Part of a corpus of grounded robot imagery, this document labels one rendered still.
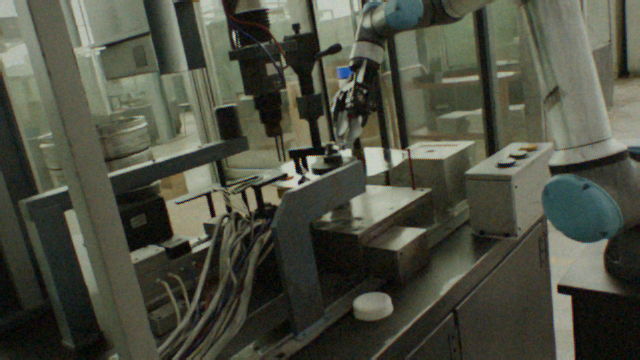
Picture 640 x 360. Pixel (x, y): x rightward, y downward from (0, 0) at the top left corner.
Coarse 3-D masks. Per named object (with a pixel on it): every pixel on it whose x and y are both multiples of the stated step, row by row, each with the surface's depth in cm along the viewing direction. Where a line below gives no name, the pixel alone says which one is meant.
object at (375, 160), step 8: (344, 152) 134; (352, 152) 133; (360, 152) 131; (368, 152) 129; (376, 152) 128; (384, 152) 126; (392, 152) 125; (400, 152) 123; (312, 160) 131; (368, 160) 120; (376, 160) 119; (384, 160) 118; (392, 160) 116; (400, 160) 115; (280, 168) 128; (288, 168) 127; (368, 168) 113; (376, 168) 112; (384, 168) 110; (296, 176) 117; (304, 176) 116; (312, 176) 114; (368, 176) 107; (272, 184) 113; (280, 184) 112; (288, 184) 111; (296, 184) 110
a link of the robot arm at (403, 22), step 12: (396, 0) 111; (408, 0) 112; (420, 0) 113; (372, 12) 120; (384, 12) 114; (396, 12) 111; (408, 12) 111; (420, 12) 113; (432, 12) 117; (372, 24) 120; (384, 24) 116; (396, 24) 113; (408, 24) 112; (420, 24) 117; (384, 36) 120
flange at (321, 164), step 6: (324, 156) 121; (336, 156) 119; (342, 156) 125; (348, 156) 124; (354, 156) 123; (318, 162) 122; (324, 162) 120; (330, 162) 119; (336, 162) 119; (342, 162) 118; (348, 162) 118; (312, 168) 119; (318, 168) 117; (324, 168) 117; (330, 168) 116; (336, 168) 116
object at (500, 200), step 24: (552, 144) 128; (480, 168) 117; (504, 168) 114; (528, 168) 116; (480, 192) 115; (504, 192) 111; (528, 192) 117; (480, 216) 117; (504, 216) 113; (528, 216) 117
